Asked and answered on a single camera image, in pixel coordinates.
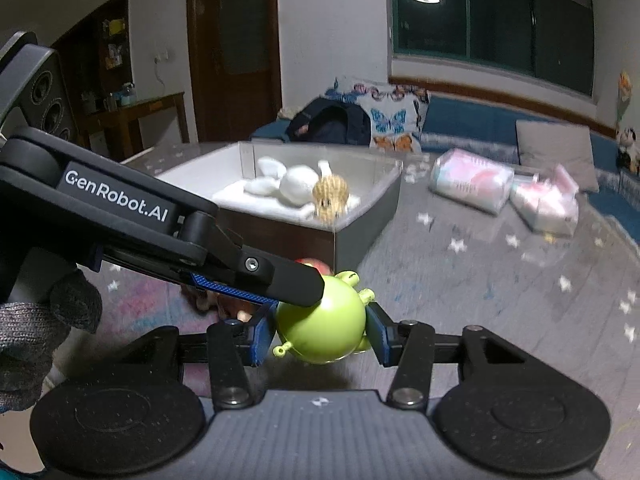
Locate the grey white storage box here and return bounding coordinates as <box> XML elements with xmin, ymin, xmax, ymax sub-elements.
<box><xmin>153</xmin><ymin>140</ymin><xmax>406</xmax><ymax>273</ymax></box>

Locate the dark blue backpack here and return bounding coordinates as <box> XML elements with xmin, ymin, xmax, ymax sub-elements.
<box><xmin>285</xmin><ymin>98</ymin><xmax>371</xmax><ymax>146</ymax></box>

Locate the white plush rabbit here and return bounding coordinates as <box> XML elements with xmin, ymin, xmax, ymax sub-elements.
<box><xmin>244</xmin><ymin>156</ymin><xmax>320</xmax><ymax>207</ymax></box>

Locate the dark bookshelf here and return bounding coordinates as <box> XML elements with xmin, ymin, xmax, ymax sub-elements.
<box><xmin>52</xmin><ymin>0</ymin><xmax>132</xmax><ymax>160</ymax></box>

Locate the pink tissue pack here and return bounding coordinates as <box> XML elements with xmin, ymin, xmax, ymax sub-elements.
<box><xmin>510</xmin><ymin>165</ymin><xmax>579</xmax><ymax>237</ymax></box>
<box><xmin>430</xmin><ymin>148</ymin><xmax>514</xmax><ymax>216</ymax></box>

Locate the wooden side table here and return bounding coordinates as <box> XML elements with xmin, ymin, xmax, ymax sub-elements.
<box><xmin>78</xmin><ymin>92</ymin><xmax>190</xmax><ymax>160</ymax></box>

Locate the blue sofa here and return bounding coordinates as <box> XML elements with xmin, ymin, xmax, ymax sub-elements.
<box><xmin>249</xmin><ymin>94</ymin><xmax>640</xmax><ymax>252</ymax></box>

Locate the brown monkey toy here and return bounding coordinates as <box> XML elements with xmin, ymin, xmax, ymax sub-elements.
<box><xmin>181</xmin><ymin>285</ymin><xmax>257</xmax><ymax>323</ymax></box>

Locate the butterfly print pillow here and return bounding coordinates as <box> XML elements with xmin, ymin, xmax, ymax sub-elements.
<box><xmin>323</xmin><ymin>76</ymin><xmax>430</xmax><ymax>153</ymax></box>

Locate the red round toy figure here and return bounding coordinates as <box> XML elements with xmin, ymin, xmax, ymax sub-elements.
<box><xmin>296</xmin><ymin>258</ymin><xmax>333</xmax><ymax>275</ymax></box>

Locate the plush toy on sofa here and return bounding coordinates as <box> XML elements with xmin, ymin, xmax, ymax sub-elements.
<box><xmin>614</xmin><ymin>70</ymin><xmax>640</xmax><ymax>176</ymax></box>

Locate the green framed window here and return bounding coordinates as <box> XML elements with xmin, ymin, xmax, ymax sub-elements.
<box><xmin>392</xmin><ymin>0</ymin><xmax>594</xmax><ymax>96</ymax></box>

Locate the grey star blanket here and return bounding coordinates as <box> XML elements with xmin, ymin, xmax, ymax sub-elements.
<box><xmin>44</xmin><ymin>140</ymin><xmax>640</xmax><ymax>480</ymax></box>

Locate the green round toy figure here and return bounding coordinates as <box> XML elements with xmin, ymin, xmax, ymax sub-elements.
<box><xmin>272</xmin><ymin>271</ymin><xmax>375</xmax><ymax>365</ymax></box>

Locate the grey cushion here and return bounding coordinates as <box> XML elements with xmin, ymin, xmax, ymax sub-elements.
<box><xmin>515</xmin><ymin>120</ymin><xmax>599</xmax><ymax>192</ymax></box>

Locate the dark wooden door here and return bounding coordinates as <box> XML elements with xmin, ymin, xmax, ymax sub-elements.
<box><xmin>186</xmin><ymin>0</ymin><xmax>282</xmax><ymax>142</ymax></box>

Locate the gloved grey knit hand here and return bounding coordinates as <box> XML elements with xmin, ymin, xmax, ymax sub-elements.
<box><xmin>0</xmin><ymin>270</ymin><xmax>102</xmax><ymax>412</ymax></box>

